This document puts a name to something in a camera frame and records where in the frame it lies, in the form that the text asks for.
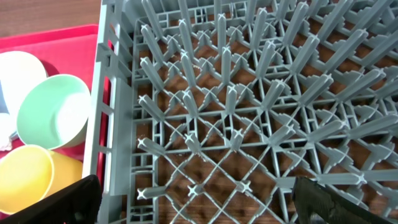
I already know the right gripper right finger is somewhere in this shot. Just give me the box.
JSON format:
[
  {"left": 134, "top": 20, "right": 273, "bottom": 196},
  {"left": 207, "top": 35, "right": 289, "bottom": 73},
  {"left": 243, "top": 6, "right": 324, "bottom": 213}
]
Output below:
[{"left": 292, "top": 177, "right": 389, "bottom": 224}]

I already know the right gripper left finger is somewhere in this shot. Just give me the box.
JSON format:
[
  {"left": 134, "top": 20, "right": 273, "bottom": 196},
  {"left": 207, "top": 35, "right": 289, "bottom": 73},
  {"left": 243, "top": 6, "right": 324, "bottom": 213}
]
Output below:
[{"left": 1, "top": 174, "right": 102, "bottom": 224}]

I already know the yellow plastic cup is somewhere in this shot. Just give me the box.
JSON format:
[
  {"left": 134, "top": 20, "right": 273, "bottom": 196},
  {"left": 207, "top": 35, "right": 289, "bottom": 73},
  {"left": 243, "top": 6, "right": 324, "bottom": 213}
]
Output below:
[{"left": 1, "top": 145, "right": 83, "bottom": 215}]

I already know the mint green bowl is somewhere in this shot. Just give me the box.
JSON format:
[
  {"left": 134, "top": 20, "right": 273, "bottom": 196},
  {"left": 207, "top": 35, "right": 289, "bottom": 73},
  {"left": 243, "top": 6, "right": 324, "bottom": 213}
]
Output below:
[{"left": 17, "top": 74, "right": 91, "bottom": 150}]

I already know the grey dishwasher rack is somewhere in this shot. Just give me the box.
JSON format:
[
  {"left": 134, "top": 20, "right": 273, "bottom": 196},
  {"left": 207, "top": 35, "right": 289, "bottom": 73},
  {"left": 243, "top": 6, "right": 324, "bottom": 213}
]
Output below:
[{"left": 83, "top": 1, "right": 397, "bottom": 223}]

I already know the light blue plate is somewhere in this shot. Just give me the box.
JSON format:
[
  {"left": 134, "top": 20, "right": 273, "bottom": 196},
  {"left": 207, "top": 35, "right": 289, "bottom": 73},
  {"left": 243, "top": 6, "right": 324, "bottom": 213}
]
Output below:
[{"left": 1, "top": 51, "right": 47, "bottom": 123}]

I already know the red serving tray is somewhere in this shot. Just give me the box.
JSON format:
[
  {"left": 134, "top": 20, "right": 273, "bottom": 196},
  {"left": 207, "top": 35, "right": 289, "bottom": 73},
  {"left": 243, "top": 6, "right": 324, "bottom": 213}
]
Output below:
[{"left": 1, "top": 26, "right": 98, "bottom": 163}]

